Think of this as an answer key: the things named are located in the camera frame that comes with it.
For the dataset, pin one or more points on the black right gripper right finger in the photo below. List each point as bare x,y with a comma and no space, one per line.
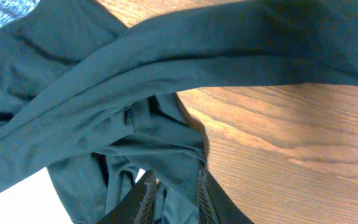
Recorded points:
214,205

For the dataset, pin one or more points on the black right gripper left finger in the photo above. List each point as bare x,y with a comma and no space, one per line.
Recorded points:
138,206

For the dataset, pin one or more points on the black leggings with red waistband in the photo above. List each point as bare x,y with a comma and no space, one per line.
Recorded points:
93,101

